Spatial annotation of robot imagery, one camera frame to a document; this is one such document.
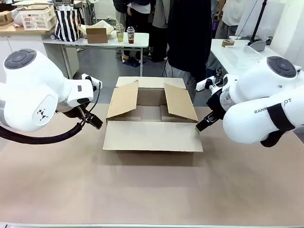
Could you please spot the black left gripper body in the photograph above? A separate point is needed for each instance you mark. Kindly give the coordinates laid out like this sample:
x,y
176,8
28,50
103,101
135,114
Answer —
x,y
71,111

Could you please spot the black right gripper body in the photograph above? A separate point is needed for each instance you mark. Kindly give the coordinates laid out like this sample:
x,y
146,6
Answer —
x,y
216,104

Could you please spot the large brown cardboard box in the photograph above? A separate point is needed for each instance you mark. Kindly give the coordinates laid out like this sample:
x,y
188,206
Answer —
x,y
152,137

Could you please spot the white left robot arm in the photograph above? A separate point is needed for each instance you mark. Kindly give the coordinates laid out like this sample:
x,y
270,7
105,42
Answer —
x,y
28,95

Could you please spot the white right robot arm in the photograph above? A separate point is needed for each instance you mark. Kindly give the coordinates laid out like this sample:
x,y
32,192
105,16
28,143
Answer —
x,y
256,95

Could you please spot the small brown cardboard box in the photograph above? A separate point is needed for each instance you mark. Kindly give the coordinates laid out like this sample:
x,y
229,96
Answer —
x,y
97,35

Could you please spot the white open paper box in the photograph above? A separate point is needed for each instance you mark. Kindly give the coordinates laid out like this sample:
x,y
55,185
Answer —
x,y
104,25

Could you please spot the cardboard box on cabinet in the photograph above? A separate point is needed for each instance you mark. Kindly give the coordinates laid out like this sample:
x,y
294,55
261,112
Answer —
x,y
5,17

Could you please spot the clear plastic container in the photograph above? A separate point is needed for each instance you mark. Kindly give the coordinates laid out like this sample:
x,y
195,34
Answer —
x,y
242,57

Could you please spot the person in black hoodie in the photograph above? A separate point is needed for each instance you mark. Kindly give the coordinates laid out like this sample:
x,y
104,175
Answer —
x,y
190,35

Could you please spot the black white striped bag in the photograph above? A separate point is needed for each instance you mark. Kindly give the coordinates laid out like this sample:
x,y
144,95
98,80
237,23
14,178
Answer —
x,y
67,26

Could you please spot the white cabinet wooden top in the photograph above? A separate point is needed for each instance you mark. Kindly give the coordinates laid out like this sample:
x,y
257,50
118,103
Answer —
x,y
23,38

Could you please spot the plastic cup yellow drink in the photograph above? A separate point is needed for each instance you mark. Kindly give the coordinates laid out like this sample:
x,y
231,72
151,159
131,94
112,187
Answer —
x,y
120,33

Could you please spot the black lamp stand pole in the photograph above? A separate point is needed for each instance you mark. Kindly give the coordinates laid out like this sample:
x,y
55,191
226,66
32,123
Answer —
x,y
257,23

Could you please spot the bystander in white shirt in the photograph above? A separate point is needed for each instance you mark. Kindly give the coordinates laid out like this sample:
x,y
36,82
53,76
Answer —
x,y
229,14

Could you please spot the plastic cup brown drink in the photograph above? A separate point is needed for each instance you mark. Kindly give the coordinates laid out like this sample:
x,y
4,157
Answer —
x,y
130,35

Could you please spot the white plastic crate basket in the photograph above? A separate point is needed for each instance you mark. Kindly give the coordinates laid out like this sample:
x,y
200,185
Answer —
x,y
38,19

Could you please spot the bystander in grey jacket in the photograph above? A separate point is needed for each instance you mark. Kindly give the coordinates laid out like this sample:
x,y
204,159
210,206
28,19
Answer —
x,y
160,19

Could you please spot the white board panel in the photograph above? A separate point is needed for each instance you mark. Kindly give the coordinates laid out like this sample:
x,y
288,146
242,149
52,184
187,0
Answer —
x,y
273,16

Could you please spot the black mesh basket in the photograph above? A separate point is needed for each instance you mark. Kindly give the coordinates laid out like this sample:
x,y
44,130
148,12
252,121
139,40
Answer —
x,y
63,4

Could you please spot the bystander in dark clothes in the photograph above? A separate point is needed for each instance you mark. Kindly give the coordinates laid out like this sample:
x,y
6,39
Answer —
x,y
137,14

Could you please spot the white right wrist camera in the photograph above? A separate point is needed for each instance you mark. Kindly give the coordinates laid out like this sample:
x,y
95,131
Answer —
x,y
202,85

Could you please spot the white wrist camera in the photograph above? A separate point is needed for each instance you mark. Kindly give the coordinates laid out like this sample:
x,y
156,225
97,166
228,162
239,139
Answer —
x,y
89,78
202,85

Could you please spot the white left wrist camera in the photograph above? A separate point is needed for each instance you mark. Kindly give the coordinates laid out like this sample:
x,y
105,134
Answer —
x,y
89,78

